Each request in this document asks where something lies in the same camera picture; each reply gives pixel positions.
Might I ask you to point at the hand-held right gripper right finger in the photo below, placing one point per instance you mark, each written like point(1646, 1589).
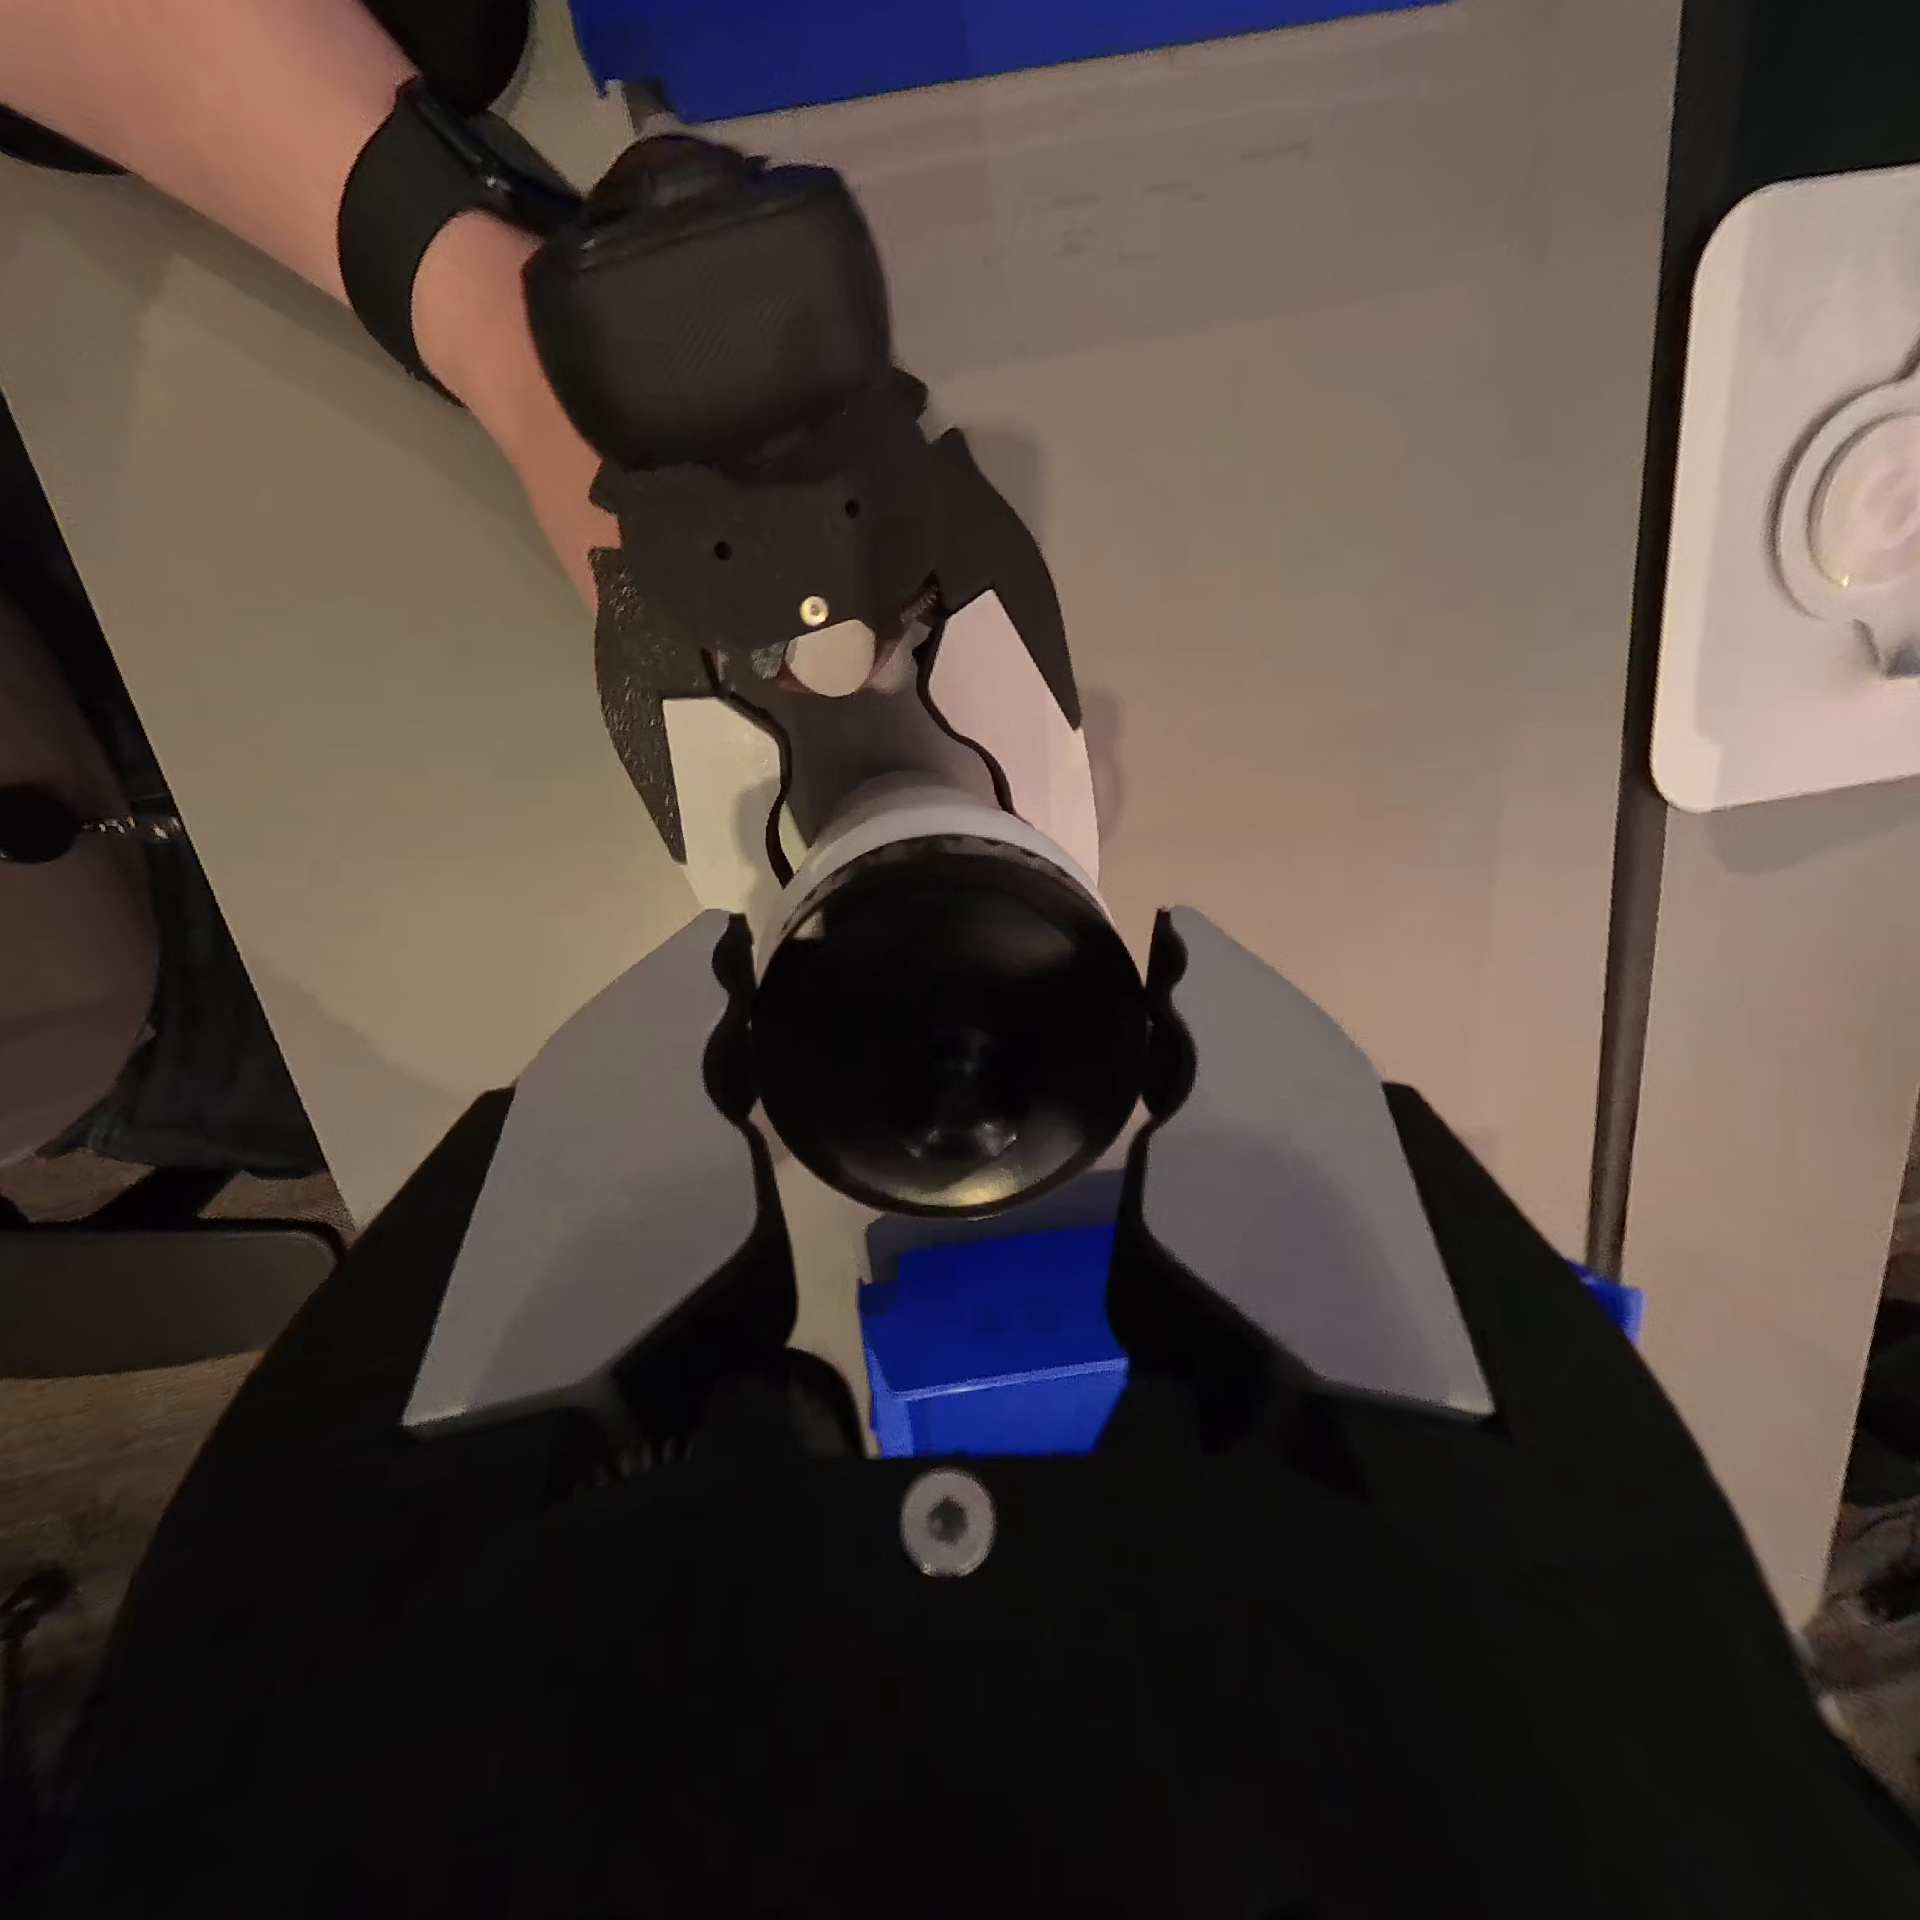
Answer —
point(1305, 1201)

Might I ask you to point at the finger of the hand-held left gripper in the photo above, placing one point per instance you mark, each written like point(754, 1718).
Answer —
point(1035, 733)
point(720, 810)

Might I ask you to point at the black wristband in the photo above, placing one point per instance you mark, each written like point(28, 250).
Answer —
point(397, 194)

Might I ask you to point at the person's left forearm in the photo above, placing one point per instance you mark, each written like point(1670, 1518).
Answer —
point(180, 136)

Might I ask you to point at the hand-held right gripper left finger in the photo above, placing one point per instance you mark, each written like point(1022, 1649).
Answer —
point(598, 1201)

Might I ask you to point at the person's left hand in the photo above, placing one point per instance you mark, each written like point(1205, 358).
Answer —
point(494, 389)

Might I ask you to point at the black bottle lid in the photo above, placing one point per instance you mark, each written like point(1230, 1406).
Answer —
point(945, 1035)

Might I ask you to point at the blue plastic bin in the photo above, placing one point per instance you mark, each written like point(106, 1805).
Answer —
point(900, 43)
point(990, 1349)

